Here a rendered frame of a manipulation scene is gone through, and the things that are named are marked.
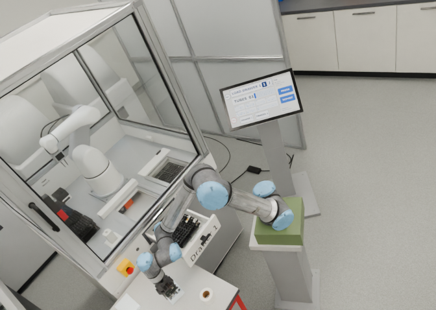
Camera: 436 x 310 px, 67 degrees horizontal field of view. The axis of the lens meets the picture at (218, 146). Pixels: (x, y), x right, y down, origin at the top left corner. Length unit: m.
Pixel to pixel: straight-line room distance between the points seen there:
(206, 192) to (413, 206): 1.98
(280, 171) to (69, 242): 1.70
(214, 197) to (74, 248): 0.78
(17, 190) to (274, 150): 1.76
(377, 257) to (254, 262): 0.88
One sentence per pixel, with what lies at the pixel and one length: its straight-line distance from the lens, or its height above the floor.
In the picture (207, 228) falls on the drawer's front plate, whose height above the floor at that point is 0.91.
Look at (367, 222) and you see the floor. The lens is 2.84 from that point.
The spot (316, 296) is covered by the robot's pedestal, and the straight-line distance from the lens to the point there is 2.54.
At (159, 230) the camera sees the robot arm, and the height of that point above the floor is 1.16.
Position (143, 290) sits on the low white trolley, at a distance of 2.02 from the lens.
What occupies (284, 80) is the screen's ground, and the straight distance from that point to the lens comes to 2.33.
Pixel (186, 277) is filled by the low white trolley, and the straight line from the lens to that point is 1.93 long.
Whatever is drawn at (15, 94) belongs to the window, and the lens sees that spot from 1.51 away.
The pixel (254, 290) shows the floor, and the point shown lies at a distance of 2.64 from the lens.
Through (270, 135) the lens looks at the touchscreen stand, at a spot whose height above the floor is 0.75.
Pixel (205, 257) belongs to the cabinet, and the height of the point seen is 0.27.
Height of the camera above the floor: 2.31
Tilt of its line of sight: 37 degrees down
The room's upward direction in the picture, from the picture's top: 23 degrees counter-clockwise
